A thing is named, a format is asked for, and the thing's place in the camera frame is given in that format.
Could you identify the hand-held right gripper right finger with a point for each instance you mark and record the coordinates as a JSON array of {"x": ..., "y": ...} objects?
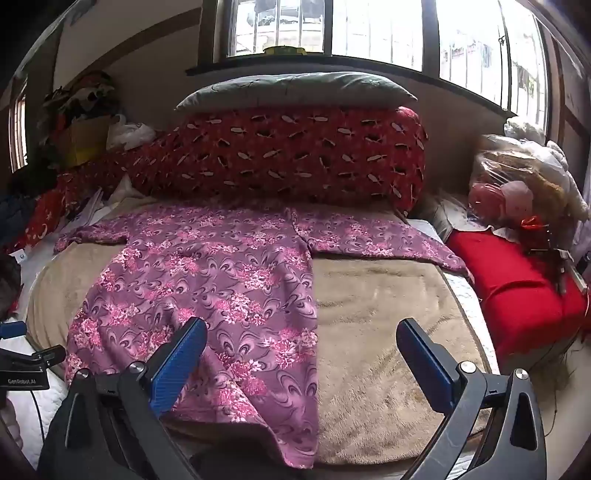
[{"x": 427, "y": 364}]

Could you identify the white plastic bag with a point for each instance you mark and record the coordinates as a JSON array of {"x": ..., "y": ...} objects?
[{"x": 129, "y": 134}]

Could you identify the cardboard box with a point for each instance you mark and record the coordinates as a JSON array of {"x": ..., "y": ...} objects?
[{"x": 83, "y": 138}]

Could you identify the small side window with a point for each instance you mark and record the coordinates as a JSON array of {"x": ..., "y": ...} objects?
[{"x": 18, "y": 129}]

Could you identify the red star print cloth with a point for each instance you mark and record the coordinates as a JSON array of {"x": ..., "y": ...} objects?
[{"x": 44, "y": 217}]

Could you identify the dark blue clothes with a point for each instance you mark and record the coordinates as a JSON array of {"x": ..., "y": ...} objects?
[{"x": 16, "y": 212}]

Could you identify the white crumpled cloth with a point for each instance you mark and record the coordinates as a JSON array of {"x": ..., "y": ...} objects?
[{"x": 92, "y": 203}]

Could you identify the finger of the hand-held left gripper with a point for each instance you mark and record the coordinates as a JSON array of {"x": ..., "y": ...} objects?
[
  {"x": 11, "y": 329},
  {"x": 48, "y": 355}
]

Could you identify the red cushion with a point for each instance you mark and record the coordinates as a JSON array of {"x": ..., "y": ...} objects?
[{"x": 508, "y": 286}]

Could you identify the pile of mixed clothes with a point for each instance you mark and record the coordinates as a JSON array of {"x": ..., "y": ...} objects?
[{"x": 87, "y": 94}]

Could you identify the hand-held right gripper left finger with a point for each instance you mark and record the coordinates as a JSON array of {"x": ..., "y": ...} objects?
[{"x": 178, "y": 364}]

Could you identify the plastic bag of stuffed toys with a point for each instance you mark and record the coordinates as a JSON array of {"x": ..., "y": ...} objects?
[{"x": 521, "y": 170}]

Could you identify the person's left hand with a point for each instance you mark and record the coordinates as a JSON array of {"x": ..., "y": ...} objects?
[{"x": 9, "y": 427}]

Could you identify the grey pillow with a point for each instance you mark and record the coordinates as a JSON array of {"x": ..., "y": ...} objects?
[{"x": 295, "y": 90}]

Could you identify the small metal stand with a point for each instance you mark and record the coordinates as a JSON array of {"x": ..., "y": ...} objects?
[{"x": 565, "y": 263}]

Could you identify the red patterned blanket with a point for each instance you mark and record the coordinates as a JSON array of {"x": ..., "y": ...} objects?
[{"x": 300, "y": 157}]

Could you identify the large barred window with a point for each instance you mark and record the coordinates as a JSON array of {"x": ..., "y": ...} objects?
[{"x": 378, "y": 27}]

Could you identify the purple floral garment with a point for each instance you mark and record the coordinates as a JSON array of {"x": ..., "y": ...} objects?
[{"x": 207, "y": 277}]

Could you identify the beige fleece blanket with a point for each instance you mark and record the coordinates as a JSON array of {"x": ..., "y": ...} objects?
[{"x": 378, "y": 323}]

